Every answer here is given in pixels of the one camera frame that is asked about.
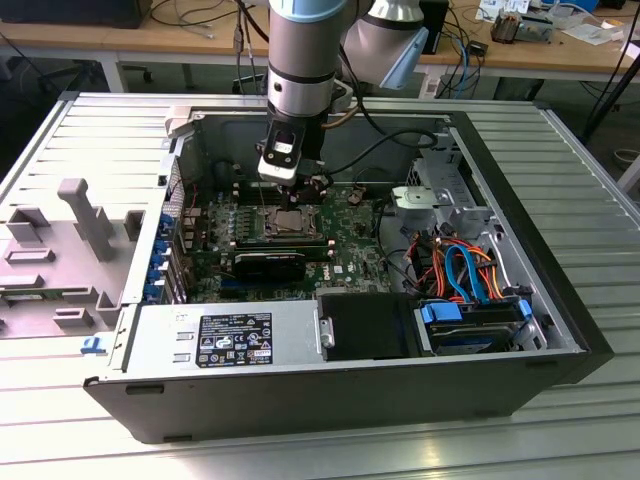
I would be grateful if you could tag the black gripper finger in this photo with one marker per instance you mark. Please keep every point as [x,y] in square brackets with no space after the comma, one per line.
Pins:
[290,195]
[317,187]

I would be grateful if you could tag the silver topped CPU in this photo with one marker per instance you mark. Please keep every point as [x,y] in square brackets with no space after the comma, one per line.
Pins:
[290,222]

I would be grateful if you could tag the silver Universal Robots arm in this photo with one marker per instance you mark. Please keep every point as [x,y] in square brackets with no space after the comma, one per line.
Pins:
[300,60]

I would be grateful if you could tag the CPU socket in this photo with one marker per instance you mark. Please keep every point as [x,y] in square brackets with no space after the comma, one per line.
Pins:
[267,231]

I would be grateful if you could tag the blue slot retainer clips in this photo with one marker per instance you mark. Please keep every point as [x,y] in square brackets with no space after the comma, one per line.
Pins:
[160,248]

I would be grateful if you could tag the finned CPU cooler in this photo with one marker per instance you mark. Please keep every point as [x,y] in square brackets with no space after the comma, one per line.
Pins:
[506,27]

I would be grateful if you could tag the brown board connector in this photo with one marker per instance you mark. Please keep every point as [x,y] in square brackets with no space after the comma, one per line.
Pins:
[357,194]

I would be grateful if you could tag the green motherboard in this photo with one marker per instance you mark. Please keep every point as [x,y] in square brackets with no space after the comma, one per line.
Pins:
[350,235]

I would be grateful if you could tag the black graphics card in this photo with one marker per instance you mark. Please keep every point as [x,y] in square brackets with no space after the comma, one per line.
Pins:
[270,269]

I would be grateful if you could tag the silver metal drive cage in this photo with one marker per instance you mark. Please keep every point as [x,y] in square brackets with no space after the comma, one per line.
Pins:
[414,199]

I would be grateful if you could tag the black upright box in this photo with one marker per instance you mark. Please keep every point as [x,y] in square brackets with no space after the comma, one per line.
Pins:
[439,22]

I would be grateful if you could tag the hard disk in blue carrier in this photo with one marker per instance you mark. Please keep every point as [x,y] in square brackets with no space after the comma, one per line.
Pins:
[440,315]

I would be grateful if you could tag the silver power supply unit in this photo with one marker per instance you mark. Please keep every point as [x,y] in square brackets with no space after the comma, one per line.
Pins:
[160,325]

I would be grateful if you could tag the small black adapter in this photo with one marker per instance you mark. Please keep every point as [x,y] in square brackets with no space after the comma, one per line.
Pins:
[478,48]

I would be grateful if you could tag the black grey PC case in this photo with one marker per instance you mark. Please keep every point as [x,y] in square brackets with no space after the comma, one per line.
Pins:
[300,400]

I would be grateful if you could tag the grey plastic parts rack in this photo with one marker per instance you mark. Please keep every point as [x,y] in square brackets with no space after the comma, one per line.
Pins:
[65,280]

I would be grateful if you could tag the grey metal device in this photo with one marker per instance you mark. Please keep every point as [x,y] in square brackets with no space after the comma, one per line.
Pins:
[537,31]

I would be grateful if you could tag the wooden desk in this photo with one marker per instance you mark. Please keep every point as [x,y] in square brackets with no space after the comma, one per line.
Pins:
[70,40]

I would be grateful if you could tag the large black equipment case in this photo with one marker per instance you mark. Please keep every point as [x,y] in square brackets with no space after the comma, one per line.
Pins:
[75,12]

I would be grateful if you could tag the green RAM stick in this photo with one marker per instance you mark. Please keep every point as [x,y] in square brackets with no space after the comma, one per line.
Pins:
[27,298]

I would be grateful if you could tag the white papers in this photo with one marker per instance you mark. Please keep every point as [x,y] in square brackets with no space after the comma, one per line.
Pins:
[592,32]

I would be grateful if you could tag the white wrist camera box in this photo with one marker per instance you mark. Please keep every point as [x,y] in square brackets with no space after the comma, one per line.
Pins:
[277,170]

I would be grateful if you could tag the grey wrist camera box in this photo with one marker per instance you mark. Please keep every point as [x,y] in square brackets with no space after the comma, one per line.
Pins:
[342,97]

